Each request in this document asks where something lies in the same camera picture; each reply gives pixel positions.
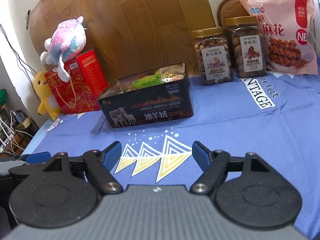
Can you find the yellow duck plush toy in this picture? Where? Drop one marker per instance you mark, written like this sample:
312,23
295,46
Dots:
48,103

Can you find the red gift bag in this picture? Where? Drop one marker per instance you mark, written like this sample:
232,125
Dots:
86,83

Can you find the green cracker snack packet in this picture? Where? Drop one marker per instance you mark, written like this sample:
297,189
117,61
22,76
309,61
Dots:
147,81

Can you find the black sheep-print tin box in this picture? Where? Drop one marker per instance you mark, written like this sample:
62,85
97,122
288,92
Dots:
123,106

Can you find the power strip with cables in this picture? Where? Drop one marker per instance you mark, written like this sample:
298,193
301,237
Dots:
15,135

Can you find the pink blue plush toy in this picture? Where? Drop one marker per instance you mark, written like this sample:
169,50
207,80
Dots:
66,43

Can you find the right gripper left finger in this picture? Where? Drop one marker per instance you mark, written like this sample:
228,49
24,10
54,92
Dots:
89,173

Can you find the pink twisted snack bag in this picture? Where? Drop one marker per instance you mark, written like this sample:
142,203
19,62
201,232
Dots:
285,25

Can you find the cashew nut jar gold lid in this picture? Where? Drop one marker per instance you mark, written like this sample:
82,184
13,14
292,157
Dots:
212,54

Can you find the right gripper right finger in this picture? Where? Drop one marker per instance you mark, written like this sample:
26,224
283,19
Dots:
215,166

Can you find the brown woven round board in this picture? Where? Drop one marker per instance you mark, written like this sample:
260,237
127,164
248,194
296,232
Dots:
229,9

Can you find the blue printed tablecloth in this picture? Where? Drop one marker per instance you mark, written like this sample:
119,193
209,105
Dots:
276,116

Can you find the pecan nut jar gold lid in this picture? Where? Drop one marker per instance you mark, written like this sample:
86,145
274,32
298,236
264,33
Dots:
248,45

